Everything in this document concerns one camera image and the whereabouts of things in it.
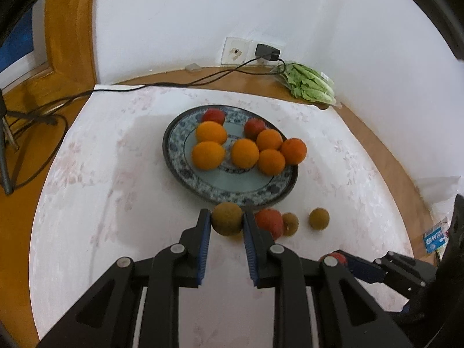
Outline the brown round fruit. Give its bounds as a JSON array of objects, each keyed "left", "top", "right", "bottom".
[
  {"left": 309, "top": 208, "right": 330, "bottom": 231},
  {"left": 282, "top": 212, "right": 300, "bottom": 237},
  {"left": 211, "top": 202, "right": 244, "bottom": 237}
]

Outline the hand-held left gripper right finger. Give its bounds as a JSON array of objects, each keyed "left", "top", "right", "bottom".
[{"left": 242, "top": 210, "right": 416, "bottom": 348}]

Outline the bagged green lettuce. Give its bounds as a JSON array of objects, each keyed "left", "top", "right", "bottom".
[{"left": 273, "top": 62, "right": 343, "bottom": 108}]

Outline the white wall outlet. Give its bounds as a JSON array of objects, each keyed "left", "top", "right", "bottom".
[{"left": 220, "top": 36, "right": 287, "bottom": 68}]

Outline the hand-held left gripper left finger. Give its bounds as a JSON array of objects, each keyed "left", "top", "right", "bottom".
[{"left": 36, "top": 208, "right": 211, "bottom": 348}]

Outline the black cable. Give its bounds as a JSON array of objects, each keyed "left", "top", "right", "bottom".
[{"left": 0, "top": 57, "right": 287, "bottom": 189}]

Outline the large orange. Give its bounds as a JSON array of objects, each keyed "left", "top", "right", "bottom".
[
  {"left": 191, "top": 141, "right": 226, "bottom": 172},
  {"left": 196, "top": 121, "right": 228, "bottom": 145}
]

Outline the black tripod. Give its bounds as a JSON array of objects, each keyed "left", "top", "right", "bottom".
[{"left": 0, "top": 89, "right": 59, "bottom": 194}]

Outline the wooden door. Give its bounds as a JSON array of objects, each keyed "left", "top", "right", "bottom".
[{"left": 0, "top": 0, "right": 98, "bottom": 98}]

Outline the white floral tablecloth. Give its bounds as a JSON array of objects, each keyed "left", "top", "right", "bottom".
[{"left": 29, "top": 84, "right": 416, "bottom": 348}]

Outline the black power adapter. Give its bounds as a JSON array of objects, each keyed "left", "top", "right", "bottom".
[{"left": 255, "top": 43, "right": 281, "bottom": 62}]

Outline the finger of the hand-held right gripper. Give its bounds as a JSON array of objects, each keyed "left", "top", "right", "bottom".
[
  {"left": 344, "top": 255, "right": 390, "bottom": 285},
  {"left": 373, "top": 250, "right": 429, "bottom": 291}
]

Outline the blue patterned ceramic plate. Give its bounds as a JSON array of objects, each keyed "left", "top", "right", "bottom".
[{"left": 162, "top": 104, "right": 300, "bottom": 206}]

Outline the blue window pane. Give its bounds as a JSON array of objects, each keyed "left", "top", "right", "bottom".
[{"left": 0, "top": 3, "right": 37, "bottom": 77}]

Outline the blue and white packet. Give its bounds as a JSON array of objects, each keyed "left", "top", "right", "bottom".
[{"left": 422, "top": 217, "right": 452, "bottom": 255}]

